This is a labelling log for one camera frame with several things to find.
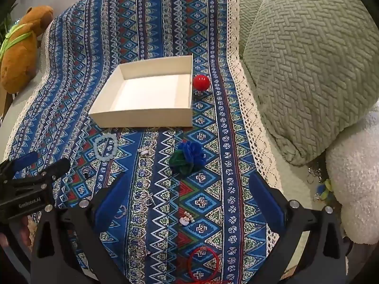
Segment red ball ornament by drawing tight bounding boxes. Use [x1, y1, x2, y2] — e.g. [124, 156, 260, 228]
[193, 75, 212, 96]

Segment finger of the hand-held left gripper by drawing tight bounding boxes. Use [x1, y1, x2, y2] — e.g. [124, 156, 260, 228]
[32, 158, 71, 182]
[0, 151, 40, 178]

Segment blue green flower hair accessory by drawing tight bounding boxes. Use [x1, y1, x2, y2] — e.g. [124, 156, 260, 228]
[169, 140, 207, 174]

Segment green textured cushion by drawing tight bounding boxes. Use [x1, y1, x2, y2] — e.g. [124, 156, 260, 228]
[237, 0, 280, 61]

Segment white pearl hair clip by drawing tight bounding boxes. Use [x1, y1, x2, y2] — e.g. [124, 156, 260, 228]
[179, 211, 195, 226]

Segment silver chain necklace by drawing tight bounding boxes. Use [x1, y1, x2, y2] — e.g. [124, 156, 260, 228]
[130, 242, 152, 260]

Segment green textured pillow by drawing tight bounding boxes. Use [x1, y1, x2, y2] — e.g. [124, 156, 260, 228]
[242, 0, 379, 167]

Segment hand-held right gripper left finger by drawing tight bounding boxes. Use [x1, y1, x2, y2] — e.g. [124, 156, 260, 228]
[31, 172, 134, 284]

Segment light blue bead bracelet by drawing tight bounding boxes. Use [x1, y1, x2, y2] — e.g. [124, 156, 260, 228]
[93, 134, 118, 162]

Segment white cardboard box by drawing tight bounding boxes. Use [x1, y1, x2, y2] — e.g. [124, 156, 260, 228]
[88, 55, 194, 128]

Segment blue yellow keychain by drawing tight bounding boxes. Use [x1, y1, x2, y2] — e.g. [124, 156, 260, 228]
[306, 166, 336, 202]

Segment silver earring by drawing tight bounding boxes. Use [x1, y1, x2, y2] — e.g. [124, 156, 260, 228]
[140, 193, 156, 207]

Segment white fluffy cushion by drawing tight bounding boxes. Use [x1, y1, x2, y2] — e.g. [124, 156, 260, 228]
[325, 103, 379, 245]

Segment blue patterned blanket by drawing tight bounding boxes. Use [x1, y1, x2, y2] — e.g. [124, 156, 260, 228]
[6, 0, 285, 284]

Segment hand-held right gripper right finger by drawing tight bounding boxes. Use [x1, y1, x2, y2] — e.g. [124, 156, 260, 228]
[248, 170, 349, 284]

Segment brown plush toy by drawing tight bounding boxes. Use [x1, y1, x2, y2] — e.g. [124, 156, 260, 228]
[0, 5, 54, 94]

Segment red string bracelet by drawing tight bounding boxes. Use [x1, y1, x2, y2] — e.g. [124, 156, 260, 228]
[188, 247, 234, 283]

